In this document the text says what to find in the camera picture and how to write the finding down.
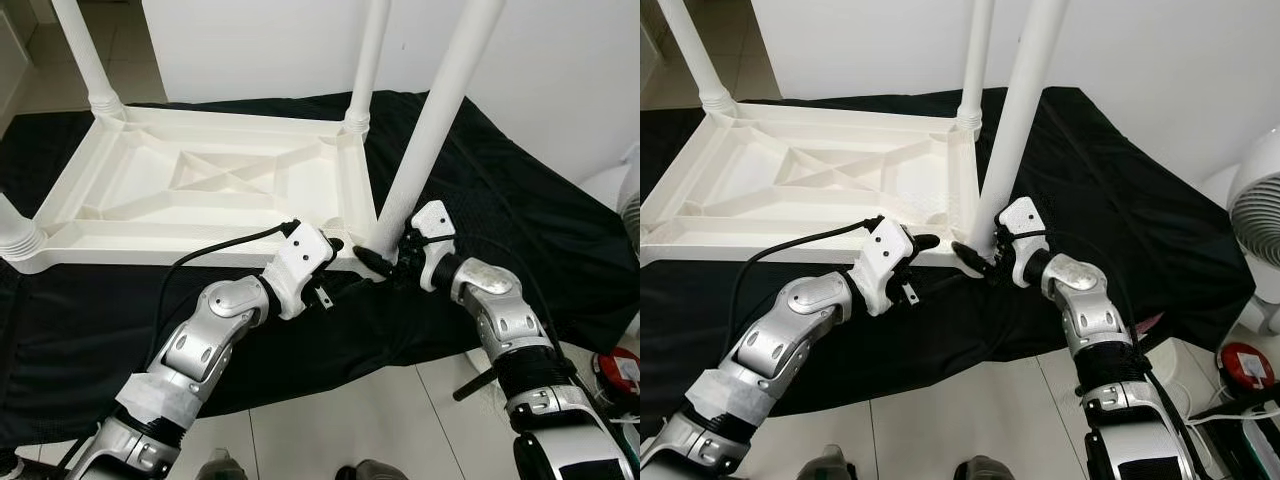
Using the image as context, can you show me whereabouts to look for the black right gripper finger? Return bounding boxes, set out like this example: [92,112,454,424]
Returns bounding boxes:
[950,242,996,276]
[352,246,401,279]

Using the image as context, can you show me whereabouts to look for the white plastic children table top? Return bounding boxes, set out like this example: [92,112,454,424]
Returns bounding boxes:
[640,102,987,273]
[0,103,387,277]

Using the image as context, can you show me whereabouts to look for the black cloth table cover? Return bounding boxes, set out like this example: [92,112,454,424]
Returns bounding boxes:
[0,90,626,451]
[640,86,1259,441]

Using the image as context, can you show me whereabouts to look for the grey metal pole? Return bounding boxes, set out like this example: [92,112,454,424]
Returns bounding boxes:
[452,368,497,402]

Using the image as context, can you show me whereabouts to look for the grey robot right leg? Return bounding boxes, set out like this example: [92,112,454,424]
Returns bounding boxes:
[338,458,411,480]
[958,456,1019,480]

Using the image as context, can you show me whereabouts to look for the grey robot leg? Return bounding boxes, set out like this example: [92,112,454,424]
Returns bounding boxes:
[808,446,866,480]
[338,458,411,480]
[196,450,251,480]
[958,456,1019,480]

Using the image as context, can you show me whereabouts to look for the white round floor base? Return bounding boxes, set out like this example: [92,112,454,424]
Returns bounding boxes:
[1140,333,1193,389]

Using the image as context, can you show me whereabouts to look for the grey robot left leg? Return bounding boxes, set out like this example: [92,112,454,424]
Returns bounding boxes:
[808,446,866,480]
[196,450,251,480]

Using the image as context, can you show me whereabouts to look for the white round floor fan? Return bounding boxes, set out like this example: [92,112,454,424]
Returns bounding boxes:
[580,150,641,251]
[1200,128,1280,336]

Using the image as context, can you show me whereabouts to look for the black equipment case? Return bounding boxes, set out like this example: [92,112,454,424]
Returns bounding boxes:
[605,400,641,480]
[1195,400,1280,480]

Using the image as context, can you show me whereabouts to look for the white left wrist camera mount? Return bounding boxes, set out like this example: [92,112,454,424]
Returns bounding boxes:
[260,222,337,323]
[848,218,917,318]

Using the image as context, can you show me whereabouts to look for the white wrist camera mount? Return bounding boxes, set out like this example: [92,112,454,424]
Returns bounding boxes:
[260,222,337,323]
[410,200,461,294]
[998,197,1049,289]
[848,218,917,318]

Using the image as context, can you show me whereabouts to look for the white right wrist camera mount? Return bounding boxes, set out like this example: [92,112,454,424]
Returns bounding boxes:
[410,200,461,294]
[998,197,1049,289]

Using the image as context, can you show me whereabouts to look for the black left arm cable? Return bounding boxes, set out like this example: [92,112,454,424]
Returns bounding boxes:
[156,220,301,346]
[733,215,887,336]

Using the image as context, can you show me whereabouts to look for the red round cable reel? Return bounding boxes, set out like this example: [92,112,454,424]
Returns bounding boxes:
[592,347,641,392]
[1218,342,1277,392]

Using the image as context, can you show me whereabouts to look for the white floor cable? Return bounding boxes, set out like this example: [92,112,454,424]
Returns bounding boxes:
[1185,395,1280,441]

